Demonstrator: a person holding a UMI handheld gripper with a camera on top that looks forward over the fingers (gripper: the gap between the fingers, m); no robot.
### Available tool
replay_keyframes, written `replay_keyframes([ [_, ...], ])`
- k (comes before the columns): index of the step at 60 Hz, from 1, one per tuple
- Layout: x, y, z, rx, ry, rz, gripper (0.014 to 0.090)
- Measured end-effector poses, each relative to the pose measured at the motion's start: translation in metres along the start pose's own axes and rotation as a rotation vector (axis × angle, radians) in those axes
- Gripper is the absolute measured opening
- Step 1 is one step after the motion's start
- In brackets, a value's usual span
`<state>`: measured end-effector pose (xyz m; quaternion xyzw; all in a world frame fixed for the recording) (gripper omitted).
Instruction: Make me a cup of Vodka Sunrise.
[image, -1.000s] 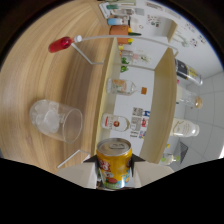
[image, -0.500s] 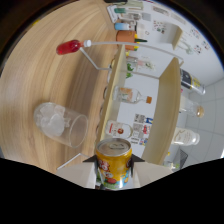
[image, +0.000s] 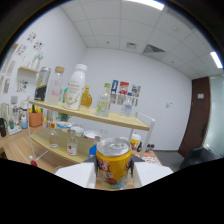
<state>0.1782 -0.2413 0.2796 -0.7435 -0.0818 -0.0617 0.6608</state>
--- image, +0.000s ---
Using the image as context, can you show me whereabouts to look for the yellow soda can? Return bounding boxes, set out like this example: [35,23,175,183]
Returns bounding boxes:
[95,137,133,190]

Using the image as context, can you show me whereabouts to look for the printed paper sheet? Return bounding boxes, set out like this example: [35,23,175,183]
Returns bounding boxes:
[143,151,163,166]

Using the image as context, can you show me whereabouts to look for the white bottle red cap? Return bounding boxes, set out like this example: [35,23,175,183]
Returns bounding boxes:
[129,132,142,150]

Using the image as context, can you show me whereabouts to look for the white bowl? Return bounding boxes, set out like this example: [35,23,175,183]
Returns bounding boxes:
[70,125,85,138]
[83,129,101,141]

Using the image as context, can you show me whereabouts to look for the black office chair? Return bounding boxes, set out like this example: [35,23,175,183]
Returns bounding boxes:
[179,146,223,169]

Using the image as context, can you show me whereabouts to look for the green potted plant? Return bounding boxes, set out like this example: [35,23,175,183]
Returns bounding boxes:
[57,112,71,123]

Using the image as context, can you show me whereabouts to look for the two-tier wooden shelf rack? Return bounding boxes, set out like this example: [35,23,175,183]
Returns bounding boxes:
[27,99,156,164]

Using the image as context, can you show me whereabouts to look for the orange storage basket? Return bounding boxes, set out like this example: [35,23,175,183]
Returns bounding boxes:
[28,104,44,128]

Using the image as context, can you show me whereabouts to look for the small clear water bottle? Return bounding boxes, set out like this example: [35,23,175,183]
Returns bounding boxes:
[120,93,134,118]

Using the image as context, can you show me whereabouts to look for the brown door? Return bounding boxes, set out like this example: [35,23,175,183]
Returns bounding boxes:
[178,76,212,158]

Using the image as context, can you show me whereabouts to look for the white tray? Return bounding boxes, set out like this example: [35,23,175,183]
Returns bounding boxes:
[7,124,23,136]

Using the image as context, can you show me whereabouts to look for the teal bottle black cap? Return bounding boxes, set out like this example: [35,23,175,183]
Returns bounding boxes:
[61,87,69,105]

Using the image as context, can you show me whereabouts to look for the large white bottle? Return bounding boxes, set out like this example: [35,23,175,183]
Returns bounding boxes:
[64,63,88,111]

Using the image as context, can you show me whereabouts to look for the glass jar cork lid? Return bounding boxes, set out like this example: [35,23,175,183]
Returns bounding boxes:
[45,65,65,106]

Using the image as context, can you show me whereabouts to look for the tall black yellow can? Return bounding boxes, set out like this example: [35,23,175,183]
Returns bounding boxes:
[34,66,52,102]

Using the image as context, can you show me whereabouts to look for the ceiling air vent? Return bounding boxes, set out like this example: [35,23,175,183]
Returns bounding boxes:
[142,44,167,55]

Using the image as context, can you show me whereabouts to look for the ceiling light panel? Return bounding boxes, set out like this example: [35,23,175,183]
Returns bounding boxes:
[209,51,224,69]
[133,0,165,11]

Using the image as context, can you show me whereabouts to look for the multicolour wall poster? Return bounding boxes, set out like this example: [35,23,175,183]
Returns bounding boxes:
[130,84,142,107]

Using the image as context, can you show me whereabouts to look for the red white wall poster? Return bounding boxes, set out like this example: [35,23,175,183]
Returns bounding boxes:
[118,81,130,106]

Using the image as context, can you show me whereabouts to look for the blue white wall poster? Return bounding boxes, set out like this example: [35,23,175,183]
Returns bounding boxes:
[110,79,119,104]

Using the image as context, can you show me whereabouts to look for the wooden wall shelf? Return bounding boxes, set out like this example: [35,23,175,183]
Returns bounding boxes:
[18,65,40,74]

